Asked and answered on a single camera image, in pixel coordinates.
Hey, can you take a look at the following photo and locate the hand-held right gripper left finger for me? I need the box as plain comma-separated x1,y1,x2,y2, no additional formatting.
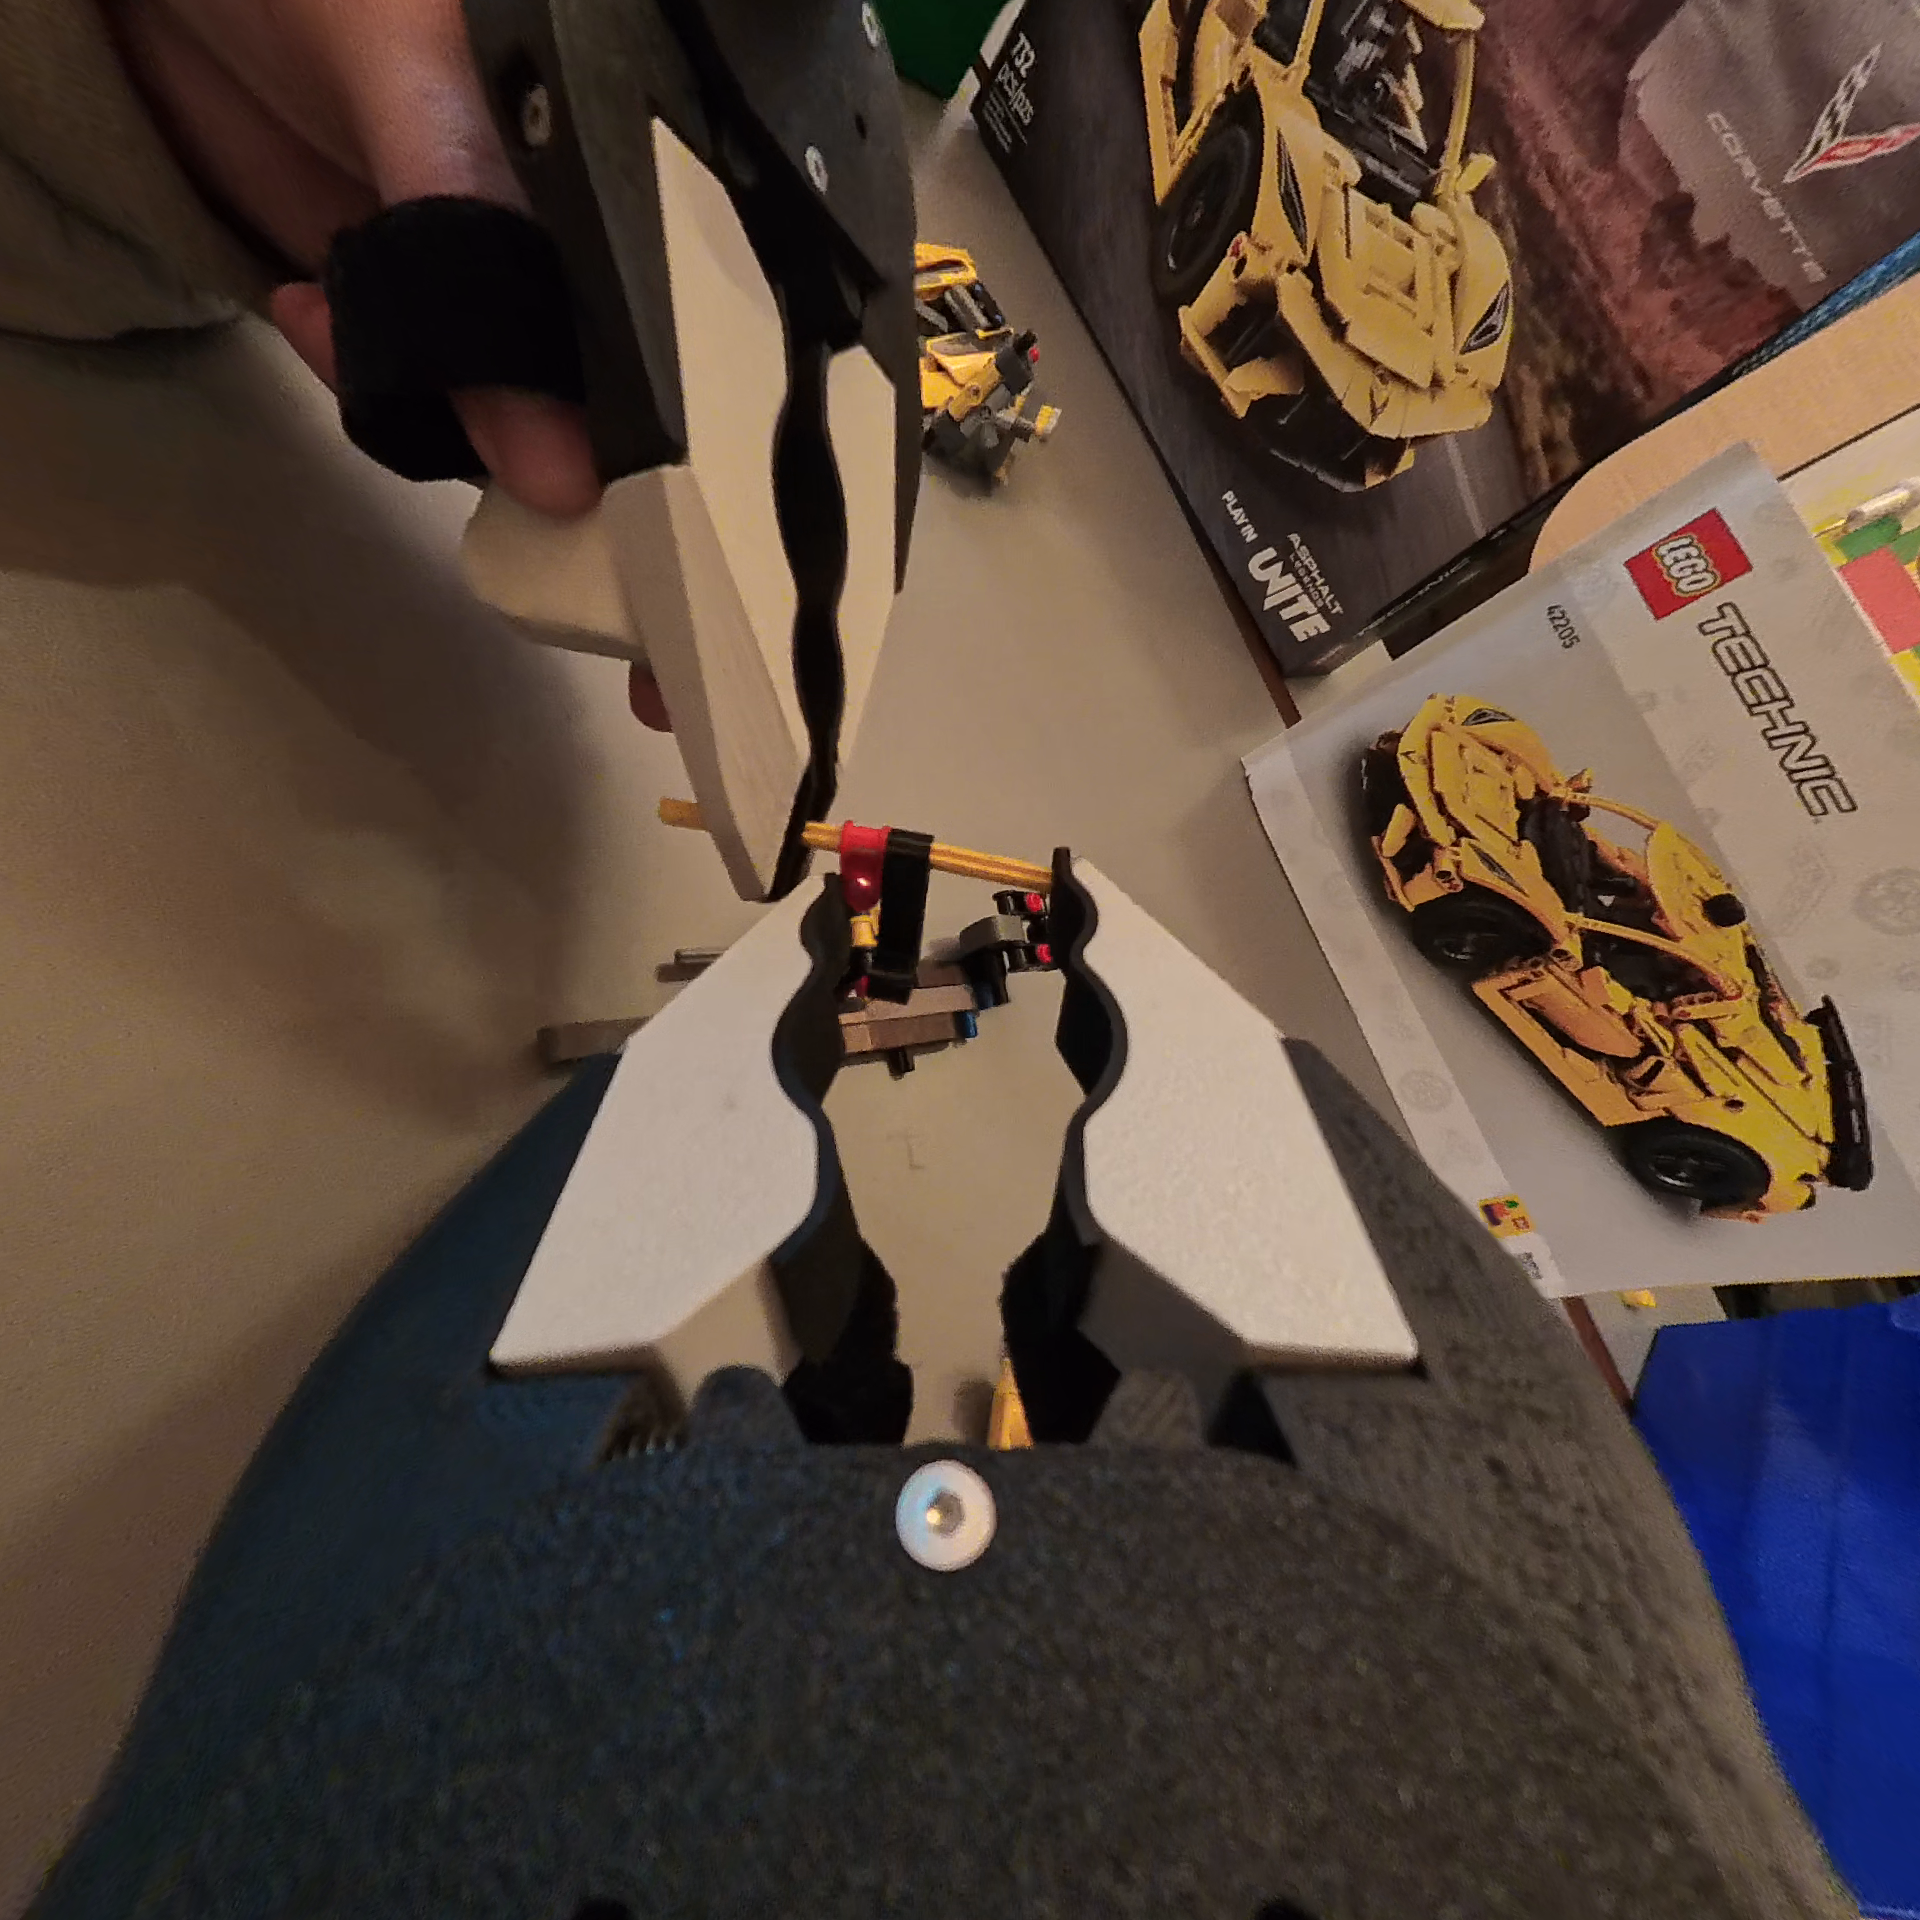
490,866,916,1448

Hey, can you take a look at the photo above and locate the yellow axle with black beam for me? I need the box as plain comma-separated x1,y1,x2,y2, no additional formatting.
655,800,1058,1007

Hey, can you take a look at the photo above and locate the yellow brick panel assembly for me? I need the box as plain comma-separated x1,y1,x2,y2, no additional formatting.
916,239,1037,416

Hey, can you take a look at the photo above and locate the white car instruction booklet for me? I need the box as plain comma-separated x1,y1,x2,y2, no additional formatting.
1241,443,1920,1297

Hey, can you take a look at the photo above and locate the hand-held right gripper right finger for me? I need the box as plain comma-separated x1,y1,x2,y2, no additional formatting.
1002,849,1427,1448

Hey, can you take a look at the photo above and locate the blue plastic storage box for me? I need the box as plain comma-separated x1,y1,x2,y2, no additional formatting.
1636,1297,1920,1907

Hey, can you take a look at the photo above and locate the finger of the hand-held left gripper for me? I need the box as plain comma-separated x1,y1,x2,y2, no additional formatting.
818,339,902,784
637,122,839,907

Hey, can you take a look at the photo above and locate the green plastic storage box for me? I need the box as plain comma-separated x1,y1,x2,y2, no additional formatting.
875,0,997,98

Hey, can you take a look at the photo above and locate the white sheet with colourful print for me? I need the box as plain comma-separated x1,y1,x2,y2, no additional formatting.
1786,407,1920,720

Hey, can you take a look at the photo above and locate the person's left forearm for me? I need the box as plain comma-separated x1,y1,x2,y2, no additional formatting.
0,0,322,345

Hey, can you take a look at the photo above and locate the dark toy car set box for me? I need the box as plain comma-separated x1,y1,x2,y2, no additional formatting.
975,0,1920,684

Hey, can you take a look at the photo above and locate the grey yellow brick chunk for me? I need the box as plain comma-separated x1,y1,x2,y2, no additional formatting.
922,345,1065,495

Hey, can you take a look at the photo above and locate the person's left hand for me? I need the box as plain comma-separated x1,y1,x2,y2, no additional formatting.
120,0,679,738

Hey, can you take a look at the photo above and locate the black grey brick chassis assembly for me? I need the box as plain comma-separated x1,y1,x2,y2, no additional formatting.
535,888,1083,1080

